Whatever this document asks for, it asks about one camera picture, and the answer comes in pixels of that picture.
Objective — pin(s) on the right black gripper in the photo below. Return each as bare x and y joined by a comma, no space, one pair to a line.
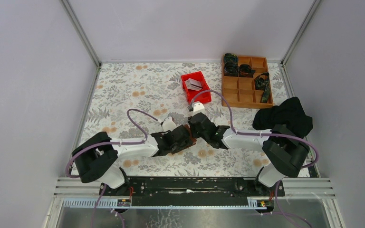
194,134

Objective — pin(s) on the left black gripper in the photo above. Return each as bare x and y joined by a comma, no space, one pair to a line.
187,142

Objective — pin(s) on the red plastic bin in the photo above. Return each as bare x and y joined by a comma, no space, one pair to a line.
190,94

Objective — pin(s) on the brown leather card holder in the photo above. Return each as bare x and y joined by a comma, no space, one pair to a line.
193,140

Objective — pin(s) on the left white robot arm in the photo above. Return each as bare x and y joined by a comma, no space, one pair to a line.
95,159

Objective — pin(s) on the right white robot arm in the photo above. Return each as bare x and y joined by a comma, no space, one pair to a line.
285,151

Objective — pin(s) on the orange compartment tray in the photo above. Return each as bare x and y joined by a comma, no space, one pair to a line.
252,93

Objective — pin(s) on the rolled camouflage belt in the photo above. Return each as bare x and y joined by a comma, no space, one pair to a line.
231,67

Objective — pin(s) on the rolled black belt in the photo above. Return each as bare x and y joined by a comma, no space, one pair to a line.
245,70

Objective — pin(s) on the black cloth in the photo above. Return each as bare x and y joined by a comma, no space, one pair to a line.
290,113

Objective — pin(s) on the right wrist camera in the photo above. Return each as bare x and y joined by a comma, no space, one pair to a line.
196,107

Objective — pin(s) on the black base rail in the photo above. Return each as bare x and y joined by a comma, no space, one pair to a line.
192,191

